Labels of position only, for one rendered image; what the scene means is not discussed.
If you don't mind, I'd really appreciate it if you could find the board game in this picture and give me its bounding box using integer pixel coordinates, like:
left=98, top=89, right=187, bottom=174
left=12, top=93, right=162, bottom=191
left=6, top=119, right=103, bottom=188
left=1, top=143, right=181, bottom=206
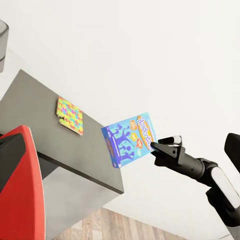
left=101, top=112, right=158, bottom=169

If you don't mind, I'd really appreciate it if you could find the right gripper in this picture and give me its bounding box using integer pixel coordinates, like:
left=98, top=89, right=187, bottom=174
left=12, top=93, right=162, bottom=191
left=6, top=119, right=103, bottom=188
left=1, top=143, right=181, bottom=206
left=150, top=142, right=195, bottom=176

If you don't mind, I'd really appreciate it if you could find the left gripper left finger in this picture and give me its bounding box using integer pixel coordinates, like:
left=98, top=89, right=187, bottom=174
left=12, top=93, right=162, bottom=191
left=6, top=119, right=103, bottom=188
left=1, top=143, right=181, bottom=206
left=0, top=133, right=26, bottom=193

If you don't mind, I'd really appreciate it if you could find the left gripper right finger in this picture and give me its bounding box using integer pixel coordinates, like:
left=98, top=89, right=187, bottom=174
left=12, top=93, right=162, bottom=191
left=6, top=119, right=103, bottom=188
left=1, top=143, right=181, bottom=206
left=224, top=133, right=240, bottom=173

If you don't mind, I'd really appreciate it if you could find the jigsaw puzzle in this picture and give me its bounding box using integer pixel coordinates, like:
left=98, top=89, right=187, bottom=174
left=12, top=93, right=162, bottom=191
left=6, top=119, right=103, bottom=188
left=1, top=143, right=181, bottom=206
left=56, top=96, right=83, bottom=135

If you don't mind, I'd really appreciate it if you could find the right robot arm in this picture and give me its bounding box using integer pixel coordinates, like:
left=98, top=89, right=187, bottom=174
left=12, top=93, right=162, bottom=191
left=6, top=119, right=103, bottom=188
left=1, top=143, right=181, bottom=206
left=150, top=135, right=240, bottom=240

